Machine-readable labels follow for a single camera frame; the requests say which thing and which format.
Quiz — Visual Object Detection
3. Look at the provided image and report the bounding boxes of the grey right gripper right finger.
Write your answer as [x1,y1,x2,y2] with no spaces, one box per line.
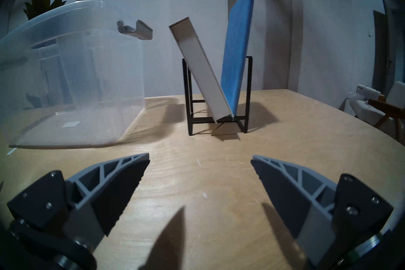
[251,155,394,266]

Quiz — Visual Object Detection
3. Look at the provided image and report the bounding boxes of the dark grey door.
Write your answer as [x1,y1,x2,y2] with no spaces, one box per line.
[372,0,405,96]

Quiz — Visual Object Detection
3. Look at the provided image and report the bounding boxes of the black wire book stand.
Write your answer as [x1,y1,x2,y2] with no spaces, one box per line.
[182,56,252,136]

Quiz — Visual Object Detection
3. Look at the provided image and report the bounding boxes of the blue book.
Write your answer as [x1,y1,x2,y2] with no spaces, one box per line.
[221,0,256,116]

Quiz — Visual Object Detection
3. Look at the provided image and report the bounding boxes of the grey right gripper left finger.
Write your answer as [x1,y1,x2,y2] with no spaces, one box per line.
[6,153,150,253]

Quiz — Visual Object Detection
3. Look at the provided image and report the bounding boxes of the clear plastic storage box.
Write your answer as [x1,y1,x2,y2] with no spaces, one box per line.
[0,0,153,149]

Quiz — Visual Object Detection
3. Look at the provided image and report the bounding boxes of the dark green potted plant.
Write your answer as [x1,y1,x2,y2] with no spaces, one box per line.
[23,0,67,20]

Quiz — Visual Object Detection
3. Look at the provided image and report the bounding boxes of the white wooden armchair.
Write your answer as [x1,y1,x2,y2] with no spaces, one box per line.
[343,81,405,142]

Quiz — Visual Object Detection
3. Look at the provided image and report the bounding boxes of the white Welcome book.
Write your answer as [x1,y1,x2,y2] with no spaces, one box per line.
[169,16,234,124]

